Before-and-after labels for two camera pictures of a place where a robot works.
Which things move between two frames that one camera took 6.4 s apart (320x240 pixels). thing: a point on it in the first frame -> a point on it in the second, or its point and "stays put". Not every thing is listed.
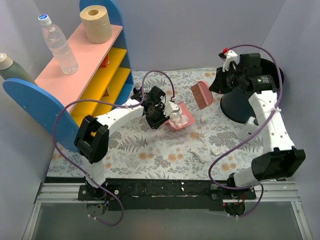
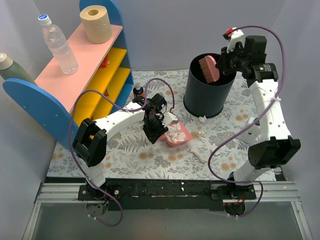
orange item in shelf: (105, 62) stays put
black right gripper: (219, 83) -> (225, 63)
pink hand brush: (202, 94) -> (210, 70)
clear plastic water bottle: (59, 46) stays put
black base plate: (164, 195) stays put
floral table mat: (211, 148) stays put
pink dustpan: (183, 111) -> (177, 134)
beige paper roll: (96, 23) stays put
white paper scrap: (203, 119) stays put
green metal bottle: (9, 69) stays put
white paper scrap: (178, 119) -> (173, 133)
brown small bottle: (136, 91) stays put
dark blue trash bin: (235, 104) -> (203, 99)
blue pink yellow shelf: (58, 101) stays put
